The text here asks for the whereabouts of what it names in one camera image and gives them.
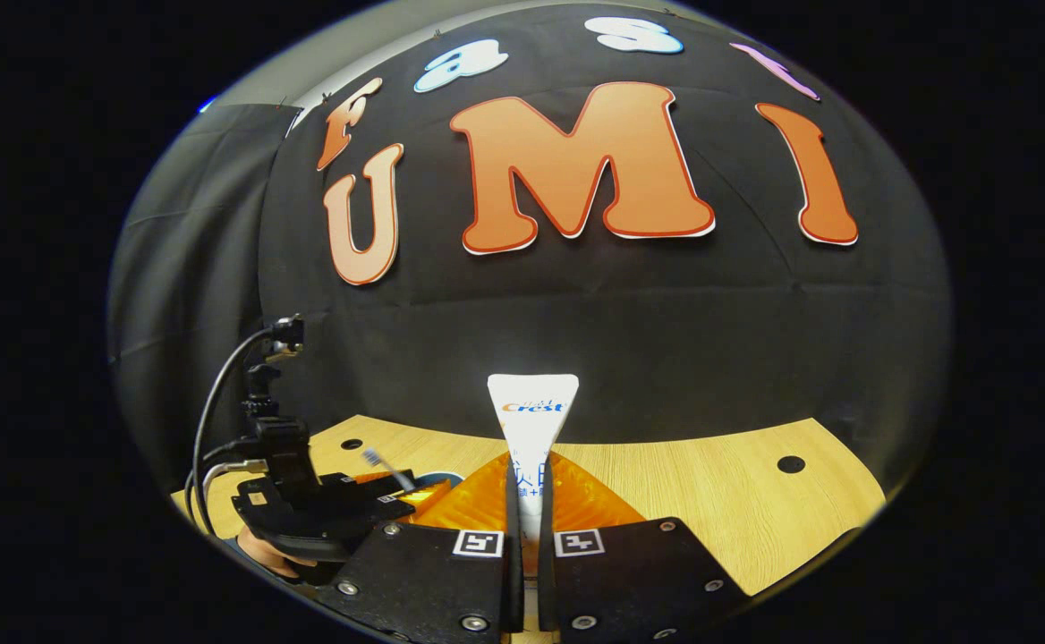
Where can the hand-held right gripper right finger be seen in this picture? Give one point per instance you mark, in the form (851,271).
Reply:
(547,572)

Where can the white toothpaste tube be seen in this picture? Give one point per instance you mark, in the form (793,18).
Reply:
(531,420)

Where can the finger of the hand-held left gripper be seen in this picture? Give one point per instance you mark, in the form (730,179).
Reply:
(352,487)
(429,501)

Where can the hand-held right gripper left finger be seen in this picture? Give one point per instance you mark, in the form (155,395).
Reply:
(513,572)

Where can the white toothbrush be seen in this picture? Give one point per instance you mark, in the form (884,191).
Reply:
(378,461)

